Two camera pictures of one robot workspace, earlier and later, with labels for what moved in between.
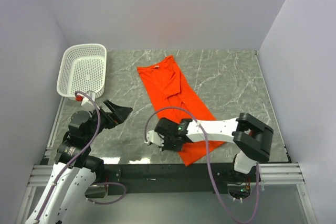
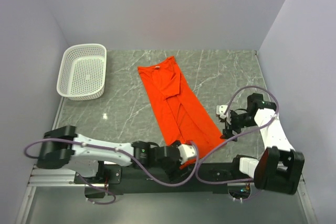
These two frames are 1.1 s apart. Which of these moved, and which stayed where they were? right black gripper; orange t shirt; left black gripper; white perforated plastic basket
Moved: left black gripper; right black gripper
Stayed: white perforated plastic basket; orange t shirt
